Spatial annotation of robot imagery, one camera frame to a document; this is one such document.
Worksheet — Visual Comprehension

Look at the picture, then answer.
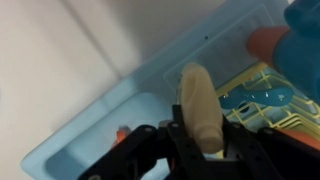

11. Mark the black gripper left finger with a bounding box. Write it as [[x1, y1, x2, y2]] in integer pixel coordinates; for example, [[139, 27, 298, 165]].
[[77, 104, 209, 180]]

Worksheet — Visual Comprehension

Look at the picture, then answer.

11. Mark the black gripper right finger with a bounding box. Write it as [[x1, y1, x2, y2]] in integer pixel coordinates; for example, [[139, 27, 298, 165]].
[[221, 115, 320, 180]]

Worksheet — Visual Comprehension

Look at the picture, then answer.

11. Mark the orange toy plate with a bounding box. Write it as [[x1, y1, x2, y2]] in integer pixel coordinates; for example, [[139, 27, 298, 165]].
[[275, 127, 320, 152]]

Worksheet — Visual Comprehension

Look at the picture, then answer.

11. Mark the blue toy spoon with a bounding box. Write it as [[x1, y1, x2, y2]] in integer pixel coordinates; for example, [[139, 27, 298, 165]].
[[218, 86, 293, 111]]

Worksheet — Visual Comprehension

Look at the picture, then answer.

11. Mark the light blue toy sink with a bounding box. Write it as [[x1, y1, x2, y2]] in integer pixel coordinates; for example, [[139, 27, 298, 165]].
[[19, 0, 320, 180]]

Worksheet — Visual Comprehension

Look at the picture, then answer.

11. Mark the yellow toy dish rack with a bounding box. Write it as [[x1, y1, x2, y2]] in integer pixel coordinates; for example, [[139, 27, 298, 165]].
[[215, 61, 320, 135]]

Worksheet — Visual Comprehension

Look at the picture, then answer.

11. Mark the blue toy cup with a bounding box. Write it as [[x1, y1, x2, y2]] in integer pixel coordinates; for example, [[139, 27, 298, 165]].
[[273, 0, 320, 103]]

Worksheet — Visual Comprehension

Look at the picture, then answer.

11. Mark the red toy cup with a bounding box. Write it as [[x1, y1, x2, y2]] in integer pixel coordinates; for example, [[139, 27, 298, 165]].
[[246, 25, 292, 67]]

